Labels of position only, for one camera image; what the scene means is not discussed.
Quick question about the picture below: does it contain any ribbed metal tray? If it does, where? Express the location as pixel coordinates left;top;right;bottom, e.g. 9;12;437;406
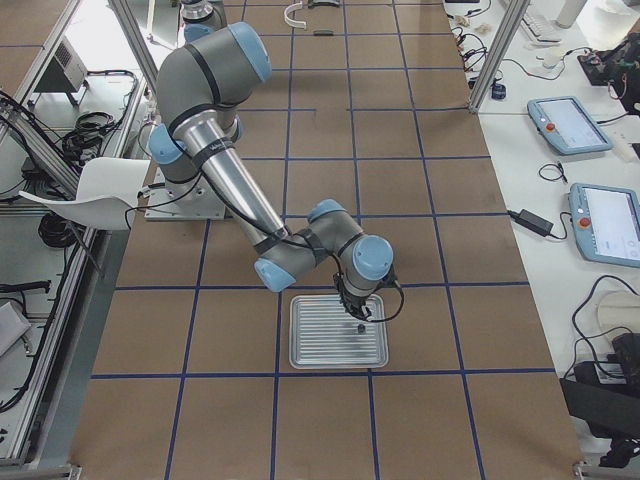
289;294;390;370

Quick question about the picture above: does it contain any black power adapter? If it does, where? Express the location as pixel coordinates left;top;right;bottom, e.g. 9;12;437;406
508;209;553;237

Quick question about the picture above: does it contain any blue teach pendant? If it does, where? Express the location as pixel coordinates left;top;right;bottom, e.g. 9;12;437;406
568;183;639;268
527;96;613;156

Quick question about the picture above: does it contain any lower blue teach pendant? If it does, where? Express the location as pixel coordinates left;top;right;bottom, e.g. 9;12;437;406
568;183;639;268

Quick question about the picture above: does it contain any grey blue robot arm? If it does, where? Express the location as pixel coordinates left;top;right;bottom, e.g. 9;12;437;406
156;22;400;322

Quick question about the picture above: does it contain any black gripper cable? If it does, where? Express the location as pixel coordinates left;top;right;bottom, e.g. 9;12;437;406
369;279;405;323

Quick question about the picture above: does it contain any aluminium frame post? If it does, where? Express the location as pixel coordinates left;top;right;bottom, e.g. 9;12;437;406
468;0;529;114

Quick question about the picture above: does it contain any white curved plastic bracket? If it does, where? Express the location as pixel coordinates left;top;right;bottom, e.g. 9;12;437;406
282;1;308;30

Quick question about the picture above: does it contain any white plastic chair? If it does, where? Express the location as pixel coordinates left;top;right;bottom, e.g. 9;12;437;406
19;157;150;230

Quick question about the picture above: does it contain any upper blue teach pendant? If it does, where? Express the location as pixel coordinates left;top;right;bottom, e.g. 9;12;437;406
527;96;613;156

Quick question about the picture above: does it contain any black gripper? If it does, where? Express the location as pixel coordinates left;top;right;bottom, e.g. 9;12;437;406
333;273;372;320

